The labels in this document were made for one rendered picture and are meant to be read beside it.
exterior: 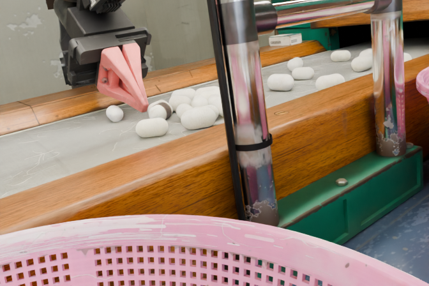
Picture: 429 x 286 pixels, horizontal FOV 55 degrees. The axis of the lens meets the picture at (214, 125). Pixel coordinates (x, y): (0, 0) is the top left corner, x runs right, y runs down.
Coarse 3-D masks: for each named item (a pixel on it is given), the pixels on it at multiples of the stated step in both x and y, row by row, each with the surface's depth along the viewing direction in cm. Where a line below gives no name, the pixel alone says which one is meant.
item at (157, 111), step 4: (168, 104) 46; (152, 108) 45; (156, 108) 45; (160, 108) 45; (152, 112) 45; (156, 112) 44; (160, 112) 45; (164, 112) 45; (152, 116) 45; (156, 116) 44; (160, 116) 45; (164, 116) 45
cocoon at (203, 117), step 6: (204, 108) 40; (186, 114) 40; (192, 114) 40; (198, 114) 40; (204, 114) 40; (210, 114) 40; (186, 120) 40; (192, 120) 40; (198, 120) 40; (204, 120) 40; (210, 120) 40; (186, 126) 40; (192, 126) 40; (198, 126) 40; (204, 126) 40
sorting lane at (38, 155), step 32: (320, 64) 69; (160, 96) 62; (288, 96) 49; (32, 128) 52; (64, 128) 50; (96, 128) 47; (128, 128) 45; (0, 160) 40; (32, 160) 38; (64, 160) 37; (96, 160) 36; (0, 192) 31
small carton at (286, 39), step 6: (270, 36) 86; (276, 36) 85; (282, 36) 84; (288, 36) 82; (294, 36) 83; (300, 36) 84; (270, 42) 87; (276, 42) 85; (282, 42) 84; (288, 42) 83; (294, 42) 83; (300, 42) 84
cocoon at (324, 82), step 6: (318, 78) 48; (324, 78) 47; (330, 78) 47; (336, 78) 48; (342, 78) 48; (318, 84) 48; (324, 84) 47; (330, 84) 47; (336, 84) 48; (318, 90) 48
